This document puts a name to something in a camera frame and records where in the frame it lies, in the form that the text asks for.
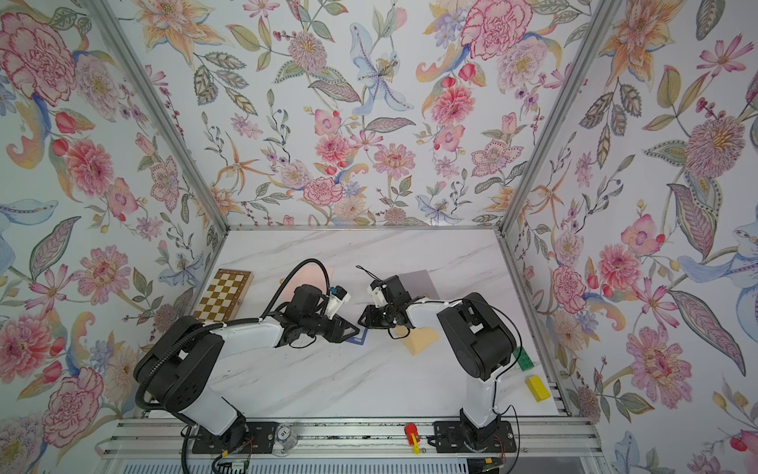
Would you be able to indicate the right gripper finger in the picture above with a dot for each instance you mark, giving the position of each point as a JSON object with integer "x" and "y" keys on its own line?
{"x": 371, "y": 322}
{"x": 373, "y": 312}

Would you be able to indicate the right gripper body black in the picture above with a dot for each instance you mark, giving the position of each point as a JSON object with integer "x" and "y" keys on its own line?
{"x": 393, "y": 311}

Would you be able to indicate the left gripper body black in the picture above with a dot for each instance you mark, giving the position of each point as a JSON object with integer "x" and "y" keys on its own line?
{"x": 317, "y": 325}

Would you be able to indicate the blue floral letter paper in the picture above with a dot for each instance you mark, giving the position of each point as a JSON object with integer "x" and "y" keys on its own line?
{"x": 358, "y": 339}

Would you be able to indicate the yellow envelope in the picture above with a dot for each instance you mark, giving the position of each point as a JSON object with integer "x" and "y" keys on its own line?
{"x": 418, "y": 340}

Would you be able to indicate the grey envelope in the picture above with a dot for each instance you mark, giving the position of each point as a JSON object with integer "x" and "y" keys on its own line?
{"x": 419, "y": 284}

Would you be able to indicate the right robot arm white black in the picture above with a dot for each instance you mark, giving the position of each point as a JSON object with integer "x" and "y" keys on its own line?
{"x": 475, "y": 331}

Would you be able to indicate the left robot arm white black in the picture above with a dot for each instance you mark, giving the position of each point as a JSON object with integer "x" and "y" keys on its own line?
{"x": 174, "y": 375}

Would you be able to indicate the pink envelope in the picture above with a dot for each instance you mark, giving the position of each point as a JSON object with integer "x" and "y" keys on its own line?
{"x": 310, "y": 274}

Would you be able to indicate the wooden chessboard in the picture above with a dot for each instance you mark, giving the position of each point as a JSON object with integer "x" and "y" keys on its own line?
{"x": 223, "y": 296}

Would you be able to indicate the red emergency stop button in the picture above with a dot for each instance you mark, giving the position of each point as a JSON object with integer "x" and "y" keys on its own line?
{"x": 413, "y": 438}

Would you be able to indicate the round silver knob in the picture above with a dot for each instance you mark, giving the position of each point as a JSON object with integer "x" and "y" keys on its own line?
{"x": 286, "y": 438}

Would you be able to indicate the small green block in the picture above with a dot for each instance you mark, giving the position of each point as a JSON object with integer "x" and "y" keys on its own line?
{"x": 523, "y": 360}

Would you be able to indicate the small yellow block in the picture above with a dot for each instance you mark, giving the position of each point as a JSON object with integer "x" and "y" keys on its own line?
{"x": 538, "y": 388}

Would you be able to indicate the small green circuit board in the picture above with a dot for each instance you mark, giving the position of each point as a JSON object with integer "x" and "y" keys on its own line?
{"x": 235, "y": 466}

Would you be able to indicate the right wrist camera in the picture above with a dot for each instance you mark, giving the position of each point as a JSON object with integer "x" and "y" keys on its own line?
{"x": 376, "y": 291}

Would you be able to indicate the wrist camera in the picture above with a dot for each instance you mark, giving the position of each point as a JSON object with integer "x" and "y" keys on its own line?
{"x": 376, "y": 291}
{"x": 338, "y": 297}

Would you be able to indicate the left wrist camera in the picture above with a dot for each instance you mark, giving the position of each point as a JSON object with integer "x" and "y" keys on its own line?
{"x": 338, "y": 297}

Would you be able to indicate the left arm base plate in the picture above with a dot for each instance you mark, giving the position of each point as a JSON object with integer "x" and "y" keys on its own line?
{"x": 254, "y": 437}

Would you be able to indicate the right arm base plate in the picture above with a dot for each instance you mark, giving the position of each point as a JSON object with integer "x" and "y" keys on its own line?
{"x": 461, "y": 437}

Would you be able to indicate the aluminium rail frame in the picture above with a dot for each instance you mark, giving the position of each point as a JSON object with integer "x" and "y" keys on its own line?
{"x": 368, "y": 445}

